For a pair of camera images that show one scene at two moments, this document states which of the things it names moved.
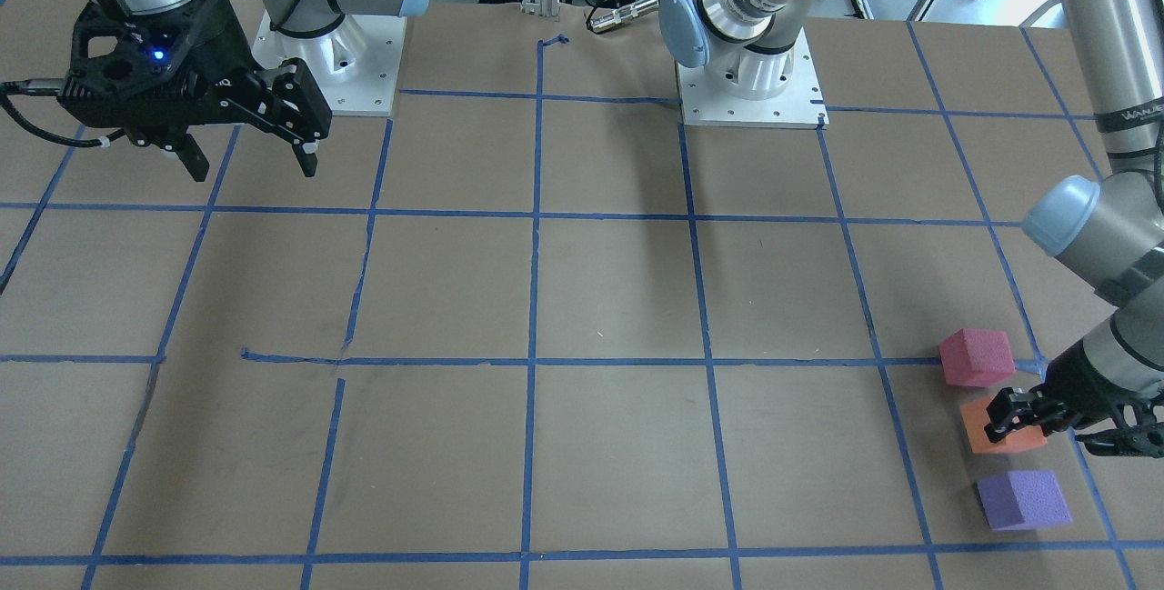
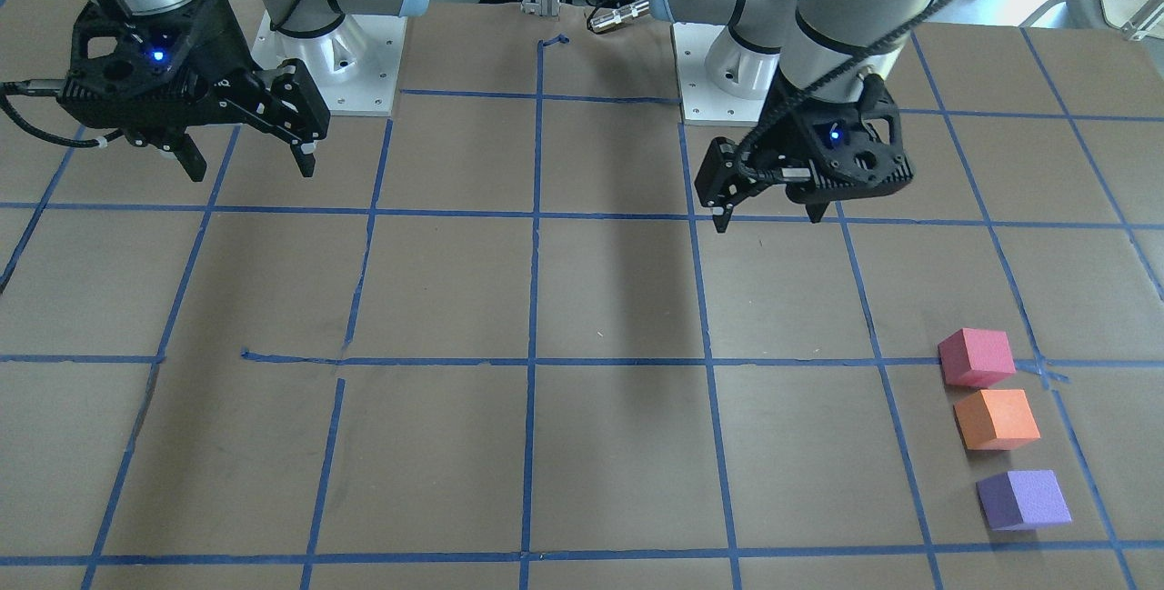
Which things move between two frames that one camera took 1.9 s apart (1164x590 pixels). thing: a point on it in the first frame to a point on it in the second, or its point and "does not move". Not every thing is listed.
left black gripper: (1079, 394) to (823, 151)
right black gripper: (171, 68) does not move
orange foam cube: (976, 418) does not move
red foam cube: (972, 357) does not move
